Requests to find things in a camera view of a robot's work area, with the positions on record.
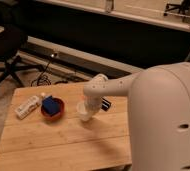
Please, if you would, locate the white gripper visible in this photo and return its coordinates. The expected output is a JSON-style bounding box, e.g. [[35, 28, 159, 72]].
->
[[84, 97, 102, 117]]

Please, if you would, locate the white ceramic cup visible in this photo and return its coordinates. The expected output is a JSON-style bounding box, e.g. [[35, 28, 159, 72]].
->
[[76, 101, 93, 122]]

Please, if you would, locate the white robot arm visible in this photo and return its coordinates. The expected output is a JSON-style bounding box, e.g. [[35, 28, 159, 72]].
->
[[83, 62, 190, 171]]

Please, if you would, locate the black rectangular box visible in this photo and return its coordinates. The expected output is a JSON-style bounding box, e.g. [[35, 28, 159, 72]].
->
[[101, 98, 111, 111]]

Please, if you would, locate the blue block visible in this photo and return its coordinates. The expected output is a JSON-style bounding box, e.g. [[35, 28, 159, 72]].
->
[[42, 96, 59, 116]]

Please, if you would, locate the red bowl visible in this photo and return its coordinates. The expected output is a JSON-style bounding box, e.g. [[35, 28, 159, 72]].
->
[[41, 96, 65, 121]]

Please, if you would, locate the wooden table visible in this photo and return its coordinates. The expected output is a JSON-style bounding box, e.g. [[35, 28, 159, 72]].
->
[[0, 83, 131, 171]]

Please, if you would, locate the white remote control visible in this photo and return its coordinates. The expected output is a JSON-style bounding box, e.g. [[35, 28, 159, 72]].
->
[[15, 96, 40, 119]]

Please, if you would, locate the black office chair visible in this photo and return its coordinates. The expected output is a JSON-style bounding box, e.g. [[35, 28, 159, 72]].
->
[[0, 24, 44, 87]]

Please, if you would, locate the black cable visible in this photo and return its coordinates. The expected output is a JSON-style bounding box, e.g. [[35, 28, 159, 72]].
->
[[30, 53, 69, 88]]

